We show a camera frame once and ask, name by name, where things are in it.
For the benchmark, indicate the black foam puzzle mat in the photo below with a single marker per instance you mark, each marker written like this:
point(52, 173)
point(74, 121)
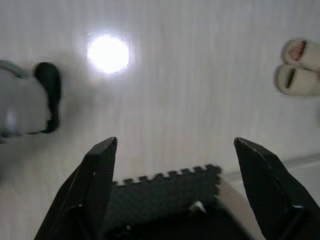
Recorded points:
point(162, 190)

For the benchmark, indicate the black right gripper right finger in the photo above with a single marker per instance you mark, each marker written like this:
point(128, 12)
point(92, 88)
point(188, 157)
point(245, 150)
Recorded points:
point(270, 195)

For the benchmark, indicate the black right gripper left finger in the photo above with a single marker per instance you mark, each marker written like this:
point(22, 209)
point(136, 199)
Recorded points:
point(85, 195)

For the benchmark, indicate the cream open-toe slipper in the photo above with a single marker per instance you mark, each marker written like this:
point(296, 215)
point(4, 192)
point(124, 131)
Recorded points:
point(282, 82)
point(287, 52)

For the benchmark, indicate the robot grey leg with foot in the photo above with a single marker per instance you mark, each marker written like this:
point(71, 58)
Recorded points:
point(20, 100)

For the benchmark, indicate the small white paper scrap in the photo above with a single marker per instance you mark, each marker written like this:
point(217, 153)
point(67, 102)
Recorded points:
point(198, 206)

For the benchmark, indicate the beige cardboard panel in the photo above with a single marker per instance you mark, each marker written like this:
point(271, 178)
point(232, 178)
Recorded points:
point(232, 200)

